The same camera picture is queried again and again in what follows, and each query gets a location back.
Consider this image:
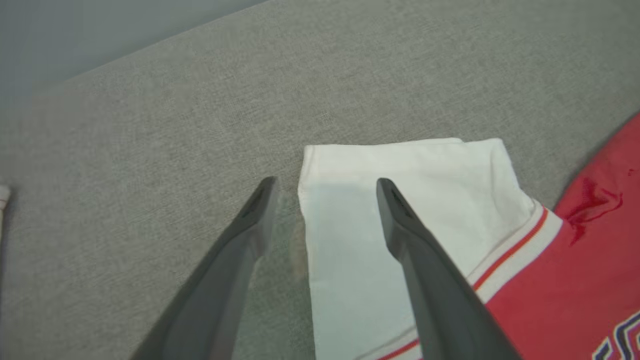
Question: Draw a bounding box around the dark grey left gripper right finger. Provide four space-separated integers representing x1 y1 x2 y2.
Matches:
376 177 521 360

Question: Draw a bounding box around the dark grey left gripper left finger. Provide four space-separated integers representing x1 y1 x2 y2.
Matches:
131 176 280 360

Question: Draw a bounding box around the red jersey with white sleeves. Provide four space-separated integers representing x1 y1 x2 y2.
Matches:
298 112 640 360

